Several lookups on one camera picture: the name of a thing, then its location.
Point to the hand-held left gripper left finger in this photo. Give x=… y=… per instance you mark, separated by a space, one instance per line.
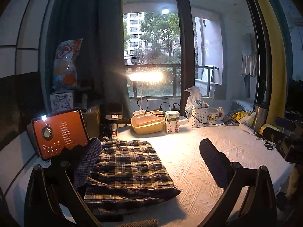
x=86 y=163

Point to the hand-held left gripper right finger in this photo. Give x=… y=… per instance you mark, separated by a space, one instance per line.
x=213 y=163

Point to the plaid pants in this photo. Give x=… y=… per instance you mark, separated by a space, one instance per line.
x=127 y=172

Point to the black cloth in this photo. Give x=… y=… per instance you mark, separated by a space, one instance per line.
x=71 y=153

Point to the tablet with red screen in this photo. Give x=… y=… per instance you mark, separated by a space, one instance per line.
x=59 y=132

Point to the white spray can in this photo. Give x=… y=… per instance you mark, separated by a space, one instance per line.
x=114 y=132

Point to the brown cardboard box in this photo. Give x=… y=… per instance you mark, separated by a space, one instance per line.
x=91 y=120

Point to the white bear mug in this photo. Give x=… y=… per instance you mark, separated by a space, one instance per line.
x=213 y=117

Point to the white perforated basket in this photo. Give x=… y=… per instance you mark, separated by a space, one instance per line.
x=200 y=118

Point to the white power strip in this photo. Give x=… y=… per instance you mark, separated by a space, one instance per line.
x=183 y=120

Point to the yellow bag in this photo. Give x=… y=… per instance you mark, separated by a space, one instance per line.
x=239 y=115

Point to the green and white milk carton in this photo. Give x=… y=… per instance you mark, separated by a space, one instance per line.
x=172 y=125

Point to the black scissors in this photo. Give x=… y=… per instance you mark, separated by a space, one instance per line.
x=268 y=146

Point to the black device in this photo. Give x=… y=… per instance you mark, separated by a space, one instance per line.
x=113 y=111

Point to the steel thermos bottle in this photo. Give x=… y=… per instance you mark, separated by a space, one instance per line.
x=259 y=118

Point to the yellow box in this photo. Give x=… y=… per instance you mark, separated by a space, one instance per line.
x=266 y=125

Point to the black box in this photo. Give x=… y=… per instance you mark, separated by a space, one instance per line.
x=273 y=136

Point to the white printed box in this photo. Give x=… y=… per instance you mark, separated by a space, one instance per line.
x=61 y=101

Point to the black charger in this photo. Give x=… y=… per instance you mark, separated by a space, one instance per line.
x=175 y=107

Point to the yellow lidded container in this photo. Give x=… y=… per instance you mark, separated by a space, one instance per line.
x=146 y=126

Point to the white plastic bag in basket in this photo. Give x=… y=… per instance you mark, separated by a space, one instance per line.
x=193 y=94

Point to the dark equipment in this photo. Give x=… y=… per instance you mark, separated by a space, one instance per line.
x=293 y=146

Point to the colourful snack bag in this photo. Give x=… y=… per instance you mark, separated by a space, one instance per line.
x=66 y=63

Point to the white desk lamp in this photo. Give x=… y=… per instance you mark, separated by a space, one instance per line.
x=146 y=76

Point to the hanging clothes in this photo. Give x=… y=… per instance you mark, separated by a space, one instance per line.
x=248 y=63

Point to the black balcony railing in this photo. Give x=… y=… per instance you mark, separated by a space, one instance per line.
x=170 y=65

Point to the black monitor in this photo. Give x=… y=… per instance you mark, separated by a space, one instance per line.
x=296 y=94

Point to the dark curtain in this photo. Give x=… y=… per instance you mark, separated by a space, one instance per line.
x=94 y=40

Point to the yellow padded pole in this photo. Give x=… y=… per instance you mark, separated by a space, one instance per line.
x=274 y=52

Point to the dark window frame post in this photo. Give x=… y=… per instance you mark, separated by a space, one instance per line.
x=185 y=40

